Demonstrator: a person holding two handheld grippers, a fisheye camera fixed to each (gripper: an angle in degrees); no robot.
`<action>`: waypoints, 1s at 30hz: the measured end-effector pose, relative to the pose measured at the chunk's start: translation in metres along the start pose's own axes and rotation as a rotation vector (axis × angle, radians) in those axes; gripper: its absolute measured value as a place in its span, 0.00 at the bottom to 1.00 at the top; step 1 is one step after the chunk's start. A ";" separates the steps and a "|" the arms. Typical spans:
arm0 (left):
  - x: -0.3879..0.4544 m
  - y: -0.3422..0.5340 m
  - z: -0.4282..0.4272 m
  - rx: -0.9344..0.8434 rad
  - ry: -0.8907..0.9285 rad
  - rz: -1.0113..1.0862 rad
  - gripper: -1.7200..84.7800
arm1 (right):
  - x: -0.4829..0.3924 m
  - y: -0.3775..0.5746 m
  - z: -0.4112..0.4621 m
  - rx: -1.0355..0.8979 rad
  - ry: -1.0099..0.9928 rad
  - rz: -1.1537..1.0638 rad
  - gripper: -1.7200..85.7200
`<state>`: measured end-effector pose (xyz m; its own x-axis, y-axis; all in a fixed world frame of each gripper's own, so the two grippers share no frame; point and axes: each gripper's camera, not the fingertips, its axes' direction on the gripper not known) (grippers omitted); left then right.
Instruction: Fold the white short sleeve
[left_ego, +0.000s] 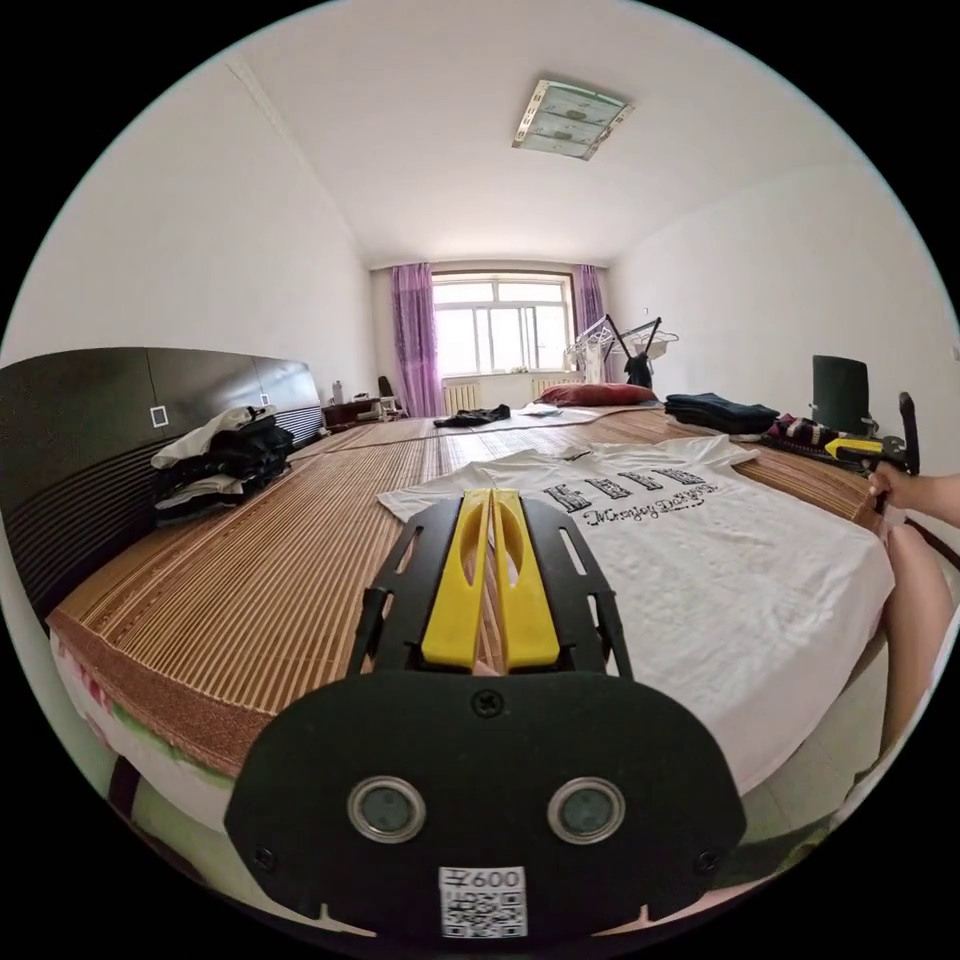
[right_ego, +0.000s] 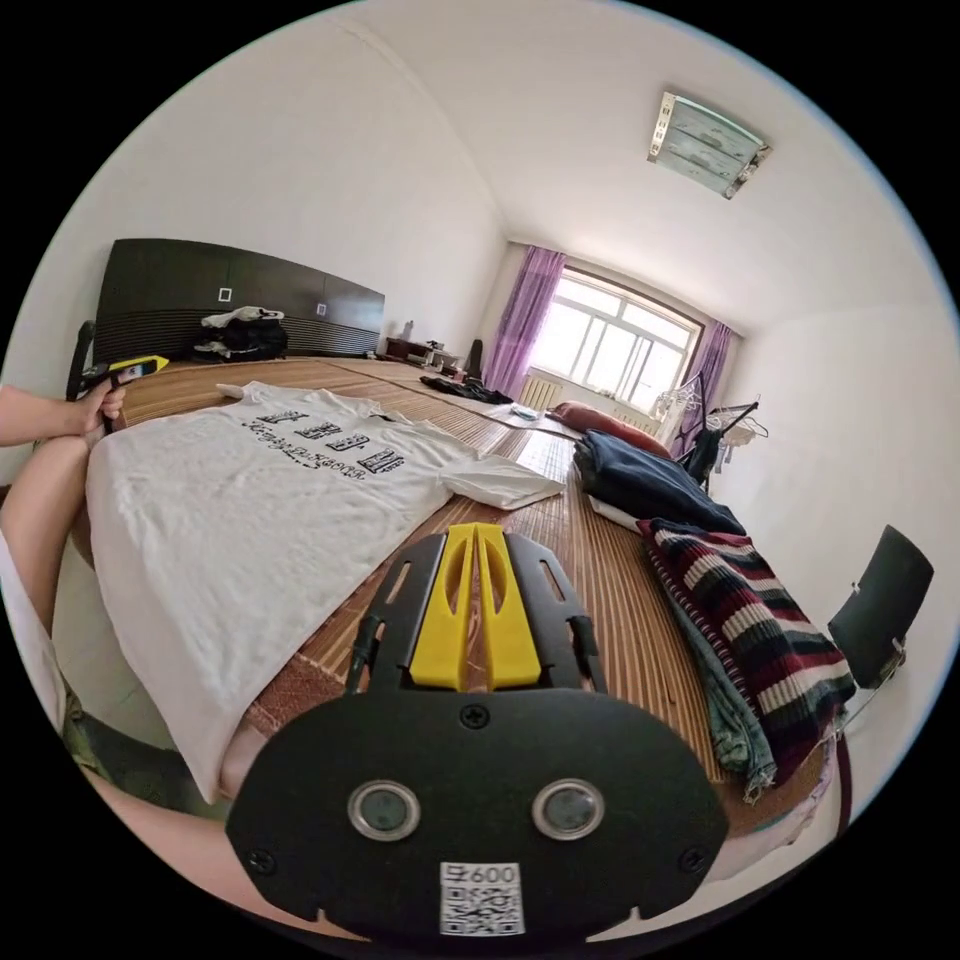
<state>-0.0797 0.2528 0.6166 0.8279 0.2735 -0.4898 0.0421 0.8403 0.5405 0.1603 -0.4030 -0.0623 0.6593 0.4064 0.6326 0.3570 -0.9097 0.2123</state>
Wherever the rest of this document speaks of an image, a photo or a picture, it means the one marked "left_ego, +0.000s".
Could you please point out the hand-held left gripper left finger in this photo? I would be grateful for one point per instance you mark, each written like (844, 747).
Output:
(454, 592)

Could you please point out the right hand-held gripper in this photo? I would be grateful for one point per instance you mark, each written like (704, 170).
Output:
(894, 452)

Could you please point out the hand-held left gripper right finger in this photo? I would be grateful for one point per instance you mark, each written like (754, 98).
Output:
(529, 600)

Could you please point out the person's right forearm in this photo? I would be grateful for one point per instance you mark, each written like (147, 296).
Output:
(934, 499)

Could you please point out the white printed short sleeve shirt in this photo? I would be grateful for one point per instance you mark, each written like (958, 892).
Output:
(712, 570)

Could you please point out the person's right hand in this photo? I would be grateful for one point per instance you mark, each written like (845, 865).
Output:
(889, 489)

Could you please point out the striped dark garment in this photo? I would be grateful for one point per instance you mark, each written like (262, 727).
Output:
(802, 431)

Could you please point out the black chair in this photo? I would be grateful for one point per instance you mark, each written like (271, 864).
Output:
(840, 390)

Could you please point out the stack of folded dark clothes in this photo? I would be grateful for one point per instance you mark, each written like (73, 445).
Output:
(720, 411)

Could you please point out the black garment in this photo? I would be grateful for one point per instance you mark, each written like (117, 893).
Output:
(474, 415)

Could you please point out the person's body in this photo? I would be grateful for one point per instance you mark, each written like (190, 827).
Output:
(919, 622)

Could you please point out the white radiator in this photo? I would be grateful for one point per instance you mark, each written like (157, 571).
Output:
(460, 397)

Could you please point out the dark wooden side table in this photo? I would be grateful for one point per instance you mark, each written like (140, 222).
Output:
(360, 411)

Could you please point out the bed with woven mat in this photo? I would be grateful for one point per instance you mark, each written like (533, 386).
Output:
(247, 570)

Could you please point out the red pillow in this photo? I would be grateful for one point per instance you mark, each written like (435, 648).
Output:
(596, 394)

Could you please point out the clothes drying rack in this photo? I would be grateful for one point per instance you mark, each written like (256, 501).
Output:
(637, 352)

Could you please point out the purple curtain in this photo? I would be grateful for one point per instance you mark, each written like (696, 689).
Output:
(415, 337)
(589, 315)

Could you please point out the pile of clothes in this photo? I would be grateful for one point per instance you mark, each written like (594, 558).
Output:
(225, 457)

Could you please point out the window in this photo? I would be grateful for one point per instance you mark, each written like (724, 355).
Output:
(499, 322)

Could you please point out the square ceiling lamp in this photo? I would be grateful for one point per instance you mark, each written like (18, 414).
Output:
(574, 120)

